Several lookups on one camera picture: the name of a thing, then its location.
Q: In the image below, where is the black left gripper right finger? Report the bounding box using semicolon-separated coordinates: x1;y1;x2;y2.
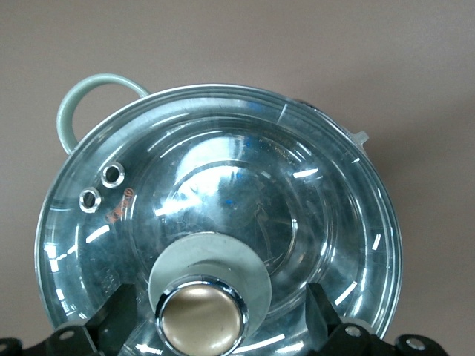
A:
306;283;475;356

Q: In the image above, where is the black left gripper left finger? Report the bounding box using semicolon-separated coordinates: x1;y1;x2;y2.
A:
0;284;128;356

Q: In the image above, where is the glass lid with brass knob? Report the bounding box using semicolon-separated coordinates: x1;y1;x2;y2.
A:
35;83;402;356

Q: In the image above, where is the steel pot with loop handles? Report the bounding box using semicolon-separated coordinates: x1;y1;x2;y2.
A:
55;73;372;155

